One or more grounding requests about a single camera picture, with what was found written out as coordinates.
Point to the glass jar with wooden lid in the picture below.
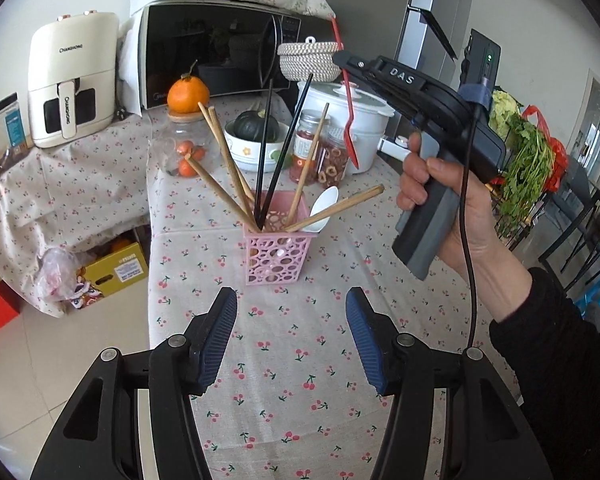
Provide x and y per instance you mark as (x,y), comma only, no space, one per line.
(165,150)

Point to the green leafy vegetables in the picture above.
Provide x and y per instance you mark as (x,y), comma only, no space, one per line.
(525,160)

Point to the person's right forearm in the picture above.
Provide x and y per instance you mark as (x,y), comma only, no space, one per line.
(555,385)

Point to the white plastic spoon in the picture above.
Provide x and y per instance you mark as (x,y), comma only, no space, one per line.
(325,205)

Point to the plastic container with blue label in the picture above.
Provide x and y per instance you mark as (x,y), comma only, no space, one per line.
(10,125)

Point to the napa cabbage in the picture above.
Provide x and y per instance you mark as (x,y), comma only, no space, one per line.
(502,105)

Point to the red plastic bag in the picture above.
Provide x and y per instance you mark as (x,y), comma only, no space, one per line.
(545,130)

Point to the large orange with stem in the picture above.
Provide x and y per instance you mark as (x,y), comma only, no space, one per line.
(187,95)

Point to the black chair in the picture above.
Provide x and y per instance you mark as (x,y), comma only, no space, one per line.
(580,240)

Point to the black microwave oven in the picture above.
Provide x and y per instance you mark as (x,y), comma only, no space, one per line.
(205,50)

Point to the white bowl with flower print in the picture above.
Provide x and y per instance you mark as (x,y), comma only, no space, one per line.
(245,150)

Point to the red silicone spatula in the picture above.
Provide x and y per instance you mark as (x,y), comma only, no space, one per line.
(352,145)

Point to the grey refrigerator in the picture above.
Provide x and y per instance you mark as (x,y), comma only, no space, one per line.
(370,0)

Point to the woven basket with lid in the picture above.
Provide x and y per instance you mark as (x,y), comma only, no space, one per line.
(307,60)

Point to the yellow cardboard box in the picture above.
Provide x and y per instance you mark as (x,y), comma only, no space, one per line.
(120,270)

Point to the jar of dried fruit rings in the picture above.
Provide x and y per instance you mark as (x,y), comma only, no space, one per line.
(335,157)

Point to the cream air fryer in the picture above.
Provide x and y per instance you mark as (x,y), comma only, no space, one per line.
(70,75)

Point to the dark green squash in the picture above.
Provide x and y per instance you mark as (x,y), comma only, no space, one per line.
(250,127)

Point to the black power plug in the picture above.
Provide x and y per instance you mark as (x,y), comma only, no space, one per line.
(121,112)

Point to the pink perforated utensil holder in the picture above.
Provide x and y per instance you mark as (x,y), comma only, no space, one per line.
(275,260)

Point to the pink plastic bag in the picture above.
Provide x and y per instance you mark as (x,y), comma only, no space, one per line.
(55,270)

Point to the orange in cardboard box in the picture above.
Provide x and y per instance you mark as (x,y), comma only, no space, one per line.
(120,245)

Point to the jar of red dried fruit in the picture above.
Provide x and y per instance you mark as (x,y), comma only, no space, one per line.
(305,170)

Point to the small mandarin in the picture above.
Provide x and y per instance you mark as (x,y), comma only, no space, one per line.
(187,168)
(190,150)

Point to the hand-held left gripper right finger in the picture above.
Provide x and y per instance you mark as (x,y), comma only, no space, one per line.
(365,340)

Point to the small metal scoop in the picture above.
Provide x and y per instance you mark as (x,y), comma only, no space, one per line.
(3,159)

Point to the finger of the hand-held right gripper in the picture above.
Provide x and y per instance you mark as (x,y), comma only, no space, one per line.
(380,72)

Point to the person's right hand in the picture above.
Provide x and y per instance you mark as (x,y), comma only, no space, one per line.
(480,220)

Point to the white electric cooking pot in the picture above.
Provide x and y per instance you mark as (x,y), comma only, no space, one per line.
(370,110)

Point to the cherry print tablecloth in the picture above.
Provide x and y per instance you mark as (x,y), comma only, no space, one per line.
(290,360)

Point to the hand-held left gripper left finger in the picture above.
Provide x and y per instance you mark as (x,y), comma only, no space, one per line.
(217,340)

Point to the colourful printed packet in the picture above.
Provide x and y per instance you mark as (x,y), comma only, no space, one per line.
(80,292)

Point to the cherry print cloth cover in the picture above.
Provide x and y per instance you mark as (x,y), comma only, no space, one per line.
(70,185)

